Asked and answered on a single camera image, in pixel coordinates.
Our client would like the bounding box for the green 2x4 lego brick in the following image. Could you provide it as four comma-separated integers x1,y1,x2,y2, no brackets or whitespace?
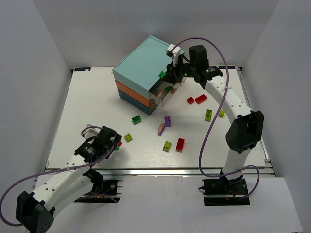
158,71,166,78

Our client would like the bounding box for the red long lego brick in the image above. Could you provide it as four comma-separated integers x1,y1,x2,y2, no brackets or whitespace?
195,94,207,104

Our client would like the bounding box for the dark green 2x2 lego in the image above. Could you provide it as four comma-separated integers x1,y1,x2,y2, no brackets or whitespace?
132,115,141,125

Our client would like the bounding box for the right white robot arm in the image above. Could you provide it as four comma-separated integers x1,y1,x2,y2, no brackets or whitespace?
164,44,264,181

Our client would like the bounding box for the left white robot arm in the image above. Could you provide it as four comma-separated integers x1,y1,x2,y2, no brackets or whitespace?
16,125,121,233

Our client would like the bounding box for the lime 2x2 lego left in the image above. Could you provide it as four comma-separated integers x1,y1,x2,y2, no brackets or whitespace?
124,133,133,142

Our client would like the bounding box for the small red lego brick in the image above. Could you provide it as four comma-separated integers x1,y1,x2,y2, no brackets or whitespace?
187,97,195,105

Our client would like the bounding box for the teal orange drawer cabinet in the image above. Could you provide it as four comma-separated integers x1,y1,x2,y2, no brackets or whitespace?
112,36,171,115

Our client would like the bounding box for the right blue label sticker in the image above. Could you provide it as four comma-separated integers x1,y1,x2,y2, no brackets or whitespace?
218,65,236,70

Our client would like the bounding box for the blue label sticker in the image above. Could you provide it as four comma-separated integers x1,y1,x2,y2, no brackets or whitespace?
218,65,236,70
73,67,91,72

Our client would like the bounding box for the purple 2x3 lego brick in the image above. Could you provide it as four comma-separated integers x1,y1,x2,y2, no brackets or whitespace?
164,116,172,127

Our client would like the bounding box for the lime 2x3 lego right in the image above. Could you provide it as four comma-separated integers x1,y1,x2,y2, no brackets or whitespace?
205,109,212,122

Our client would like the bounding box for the purple curved patterned lego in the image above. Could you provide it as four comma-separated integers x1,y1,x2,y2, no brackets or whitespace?
157,123,165,136

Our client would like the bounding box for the small lime lego right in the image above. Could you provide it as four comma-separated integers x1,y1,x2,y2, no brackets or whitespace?
218,109,225,117

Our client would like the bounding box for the lime patterned lego centre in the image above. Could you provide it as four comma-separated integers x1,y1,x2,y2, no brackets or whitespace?
163,141,172,152

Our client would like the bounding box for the red 2x3 lego brick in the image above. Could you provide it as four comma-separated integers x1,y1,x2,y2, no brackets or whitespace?
175,138,185,152

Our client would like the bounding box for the left blue label sticker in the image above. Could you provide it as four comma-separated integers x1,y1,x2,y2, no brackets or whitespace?
73,67,91,72

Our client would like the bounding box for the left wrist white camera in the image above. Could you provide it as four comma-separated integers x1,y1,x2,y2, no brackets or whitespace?
81,125,101,139

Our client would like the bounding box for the wrist white camera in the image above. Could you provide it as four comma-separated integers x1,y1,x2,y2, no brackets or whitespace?
166,44,181,59
81,125,101,139

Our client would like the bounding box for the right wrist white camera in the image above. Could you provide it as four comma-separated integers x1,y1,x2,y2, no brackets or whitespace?
166,44,181,59

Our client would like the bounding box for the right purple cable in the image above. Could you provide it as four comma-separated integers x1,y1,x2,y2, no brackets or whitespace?
175,37,260,200

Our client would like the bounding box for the purple cable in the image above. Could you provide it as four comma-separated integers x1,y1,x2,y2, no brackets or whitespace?
0,124,120,226
175,37,260,200

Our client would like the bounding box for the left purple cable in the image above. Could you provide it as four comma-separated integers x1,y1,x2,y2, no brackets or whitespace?
0,124,120,226

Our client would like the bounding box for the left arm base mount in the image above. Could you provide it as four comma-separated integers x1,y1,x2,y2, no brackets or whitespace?
75,169,123,204

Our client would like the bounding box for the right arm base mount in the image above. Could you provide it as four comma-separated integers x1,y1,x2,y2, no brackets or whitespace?
198,170,252,206

